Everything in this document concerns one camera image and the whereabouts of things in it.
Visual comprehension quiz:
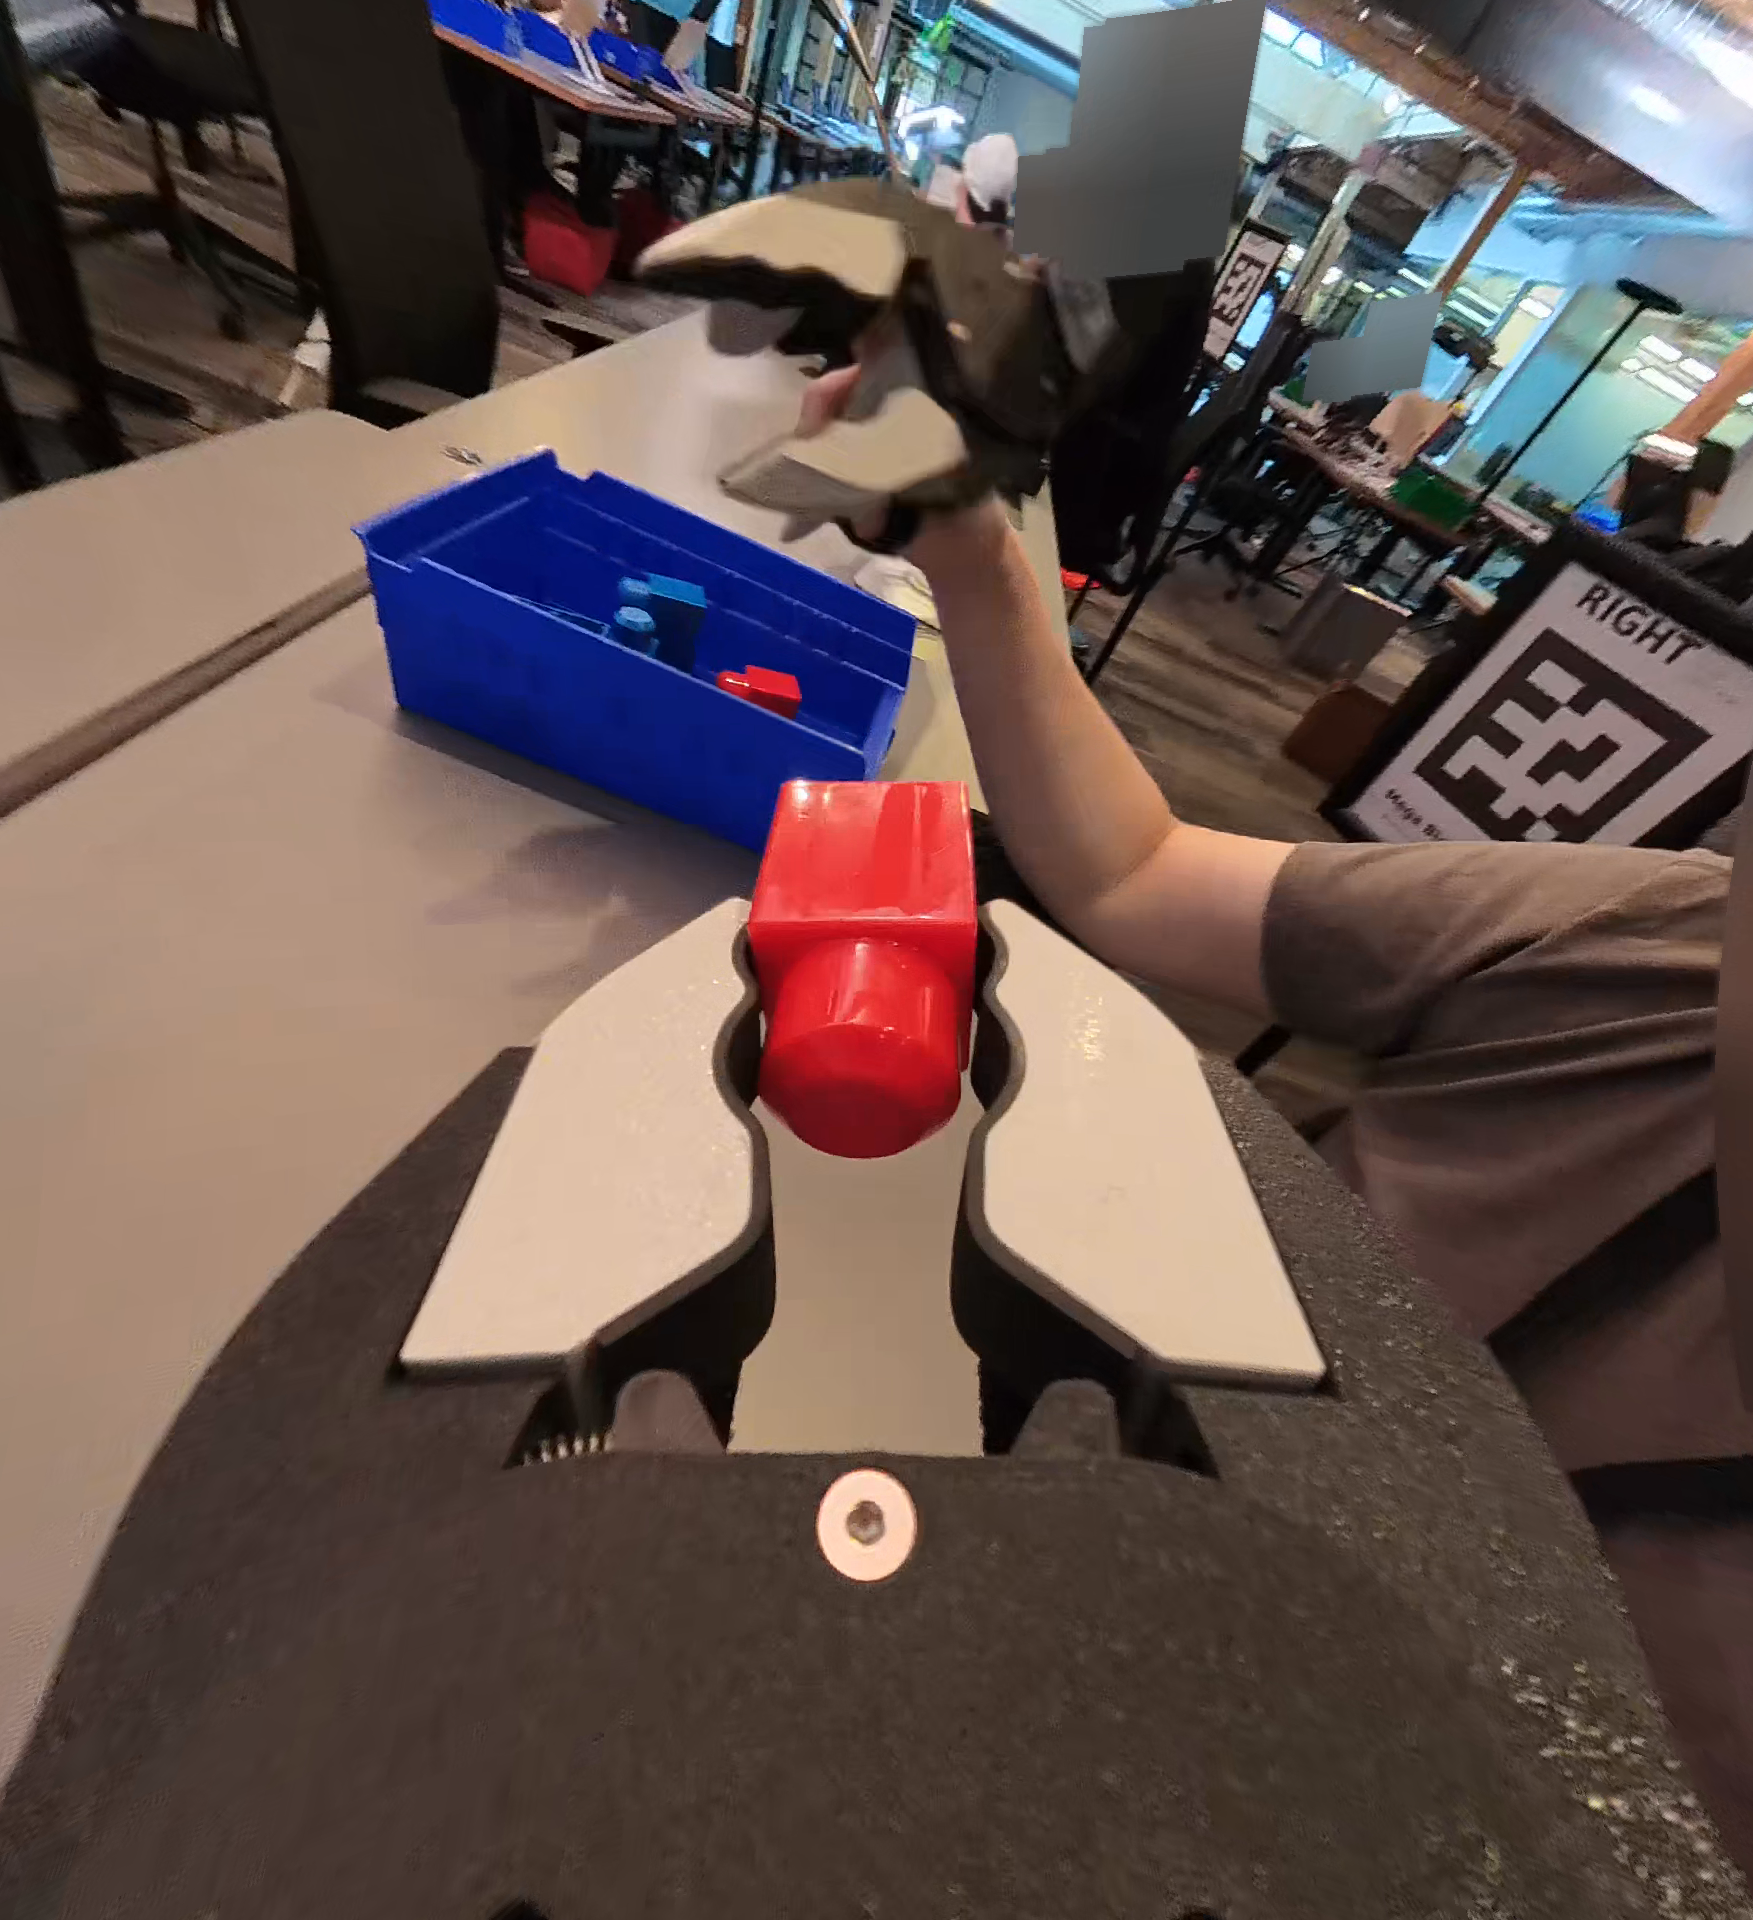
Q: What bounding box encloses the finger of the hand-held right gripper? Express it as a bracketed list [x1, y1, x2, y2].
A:
[633, 177, 918, 357]
[719, 402, 974, 538]

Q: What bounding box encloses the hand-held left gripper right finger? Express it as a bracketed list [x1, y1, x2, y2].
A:
[963, 897, 1331, 1398]

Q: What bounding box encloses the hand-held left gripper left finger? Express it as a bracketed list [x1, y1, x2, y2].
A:
[395, 897, 783, 1394]

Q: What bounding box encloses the blue mega block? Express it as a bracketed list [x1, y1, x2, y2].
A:
[606, 571, 712, 672]

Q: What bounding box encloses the blue plastic bin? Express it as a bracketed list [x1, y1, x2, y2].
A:
[352, 447, 920, 857]
[430, 0, 669, 85]

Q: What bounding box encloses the person's right hand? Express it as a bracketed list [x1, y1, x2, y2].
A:
[799, 366, 1036, 595]

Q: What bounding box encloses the black office chair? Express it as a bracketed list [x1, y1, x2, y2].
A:
[224, 0, 502, 429]
[36, 0, 310, 339]

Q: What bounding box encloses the grey trash can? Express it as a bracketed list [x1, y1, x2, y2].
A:
[1287, 577, 1397, 678]

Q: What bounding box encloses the brown cardboard box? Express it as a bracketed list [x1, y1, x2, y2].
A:
[1286, 681, 1397, 783]

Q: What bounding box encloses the black framed marker sign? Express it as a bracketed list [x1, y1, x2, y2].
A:
[1326, 523, 1753, 852]

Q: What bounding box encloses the black floor lamp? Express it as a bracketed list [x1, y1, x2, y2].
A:
[1477, 281, 1680, 495]

